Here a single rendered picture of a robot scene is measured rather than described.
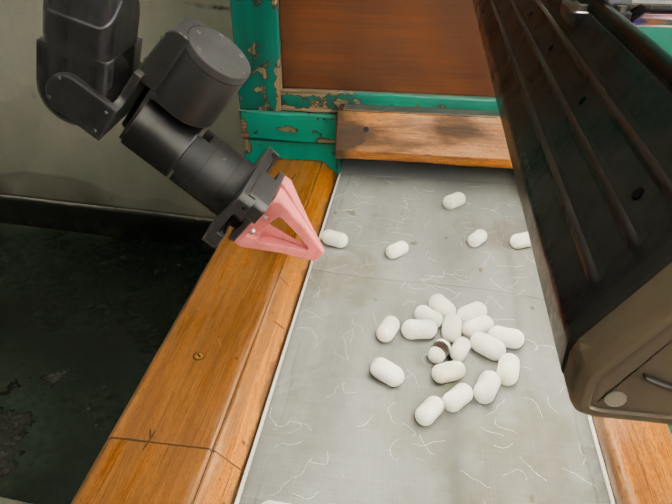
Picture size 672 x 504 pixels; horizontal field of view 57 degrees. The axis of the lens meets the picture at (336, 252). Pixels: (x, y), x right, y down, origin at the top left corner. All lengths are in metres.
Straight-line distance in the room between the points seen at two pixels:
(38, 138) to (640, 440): 2.13
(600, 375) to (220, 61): 0.40
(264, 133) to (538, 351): 0.56
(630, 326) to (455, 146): 0.77
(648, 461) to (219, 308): 0.43
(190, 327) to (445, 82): 0.53
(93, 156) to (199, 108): 1.79
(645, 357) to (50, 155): 2.29
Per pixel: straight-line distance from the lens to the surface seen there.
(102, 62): 0.53
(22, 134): 2.43
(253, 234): 0.57
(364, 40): 0.95
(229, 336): 0.64
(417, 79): 0.96
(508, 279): 0.78
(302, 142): 1.00
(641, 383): 0.19
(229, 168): 0.55
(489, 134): 0.93
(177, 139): 0.54
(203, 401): 0.58
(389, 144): 0.93
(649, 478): 0.57
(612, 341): 0.18
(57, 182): 2.44
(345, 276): 0.76
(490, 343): 0.65
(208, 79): 0.50
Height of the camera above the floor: 1.17
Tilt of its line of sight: 33 degrees down
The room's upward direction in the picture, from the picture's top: straight up
